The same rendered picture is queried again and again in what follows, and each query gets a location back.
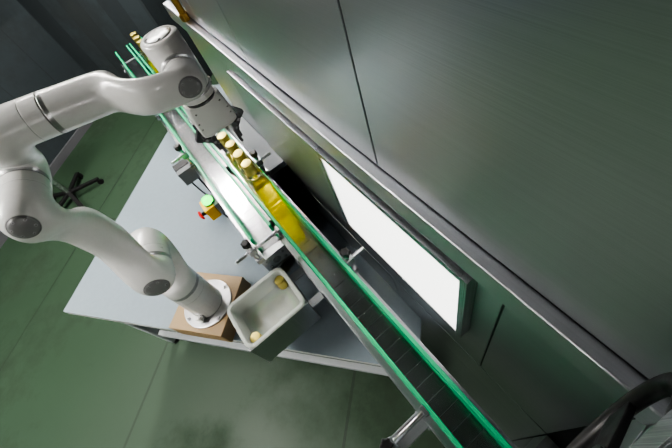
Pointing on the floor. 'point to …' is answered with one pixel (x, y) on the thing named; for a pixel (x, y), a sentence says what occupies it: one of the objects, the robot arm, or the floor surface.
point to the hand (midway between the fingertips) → (229, 139)
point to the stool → (73, 189)
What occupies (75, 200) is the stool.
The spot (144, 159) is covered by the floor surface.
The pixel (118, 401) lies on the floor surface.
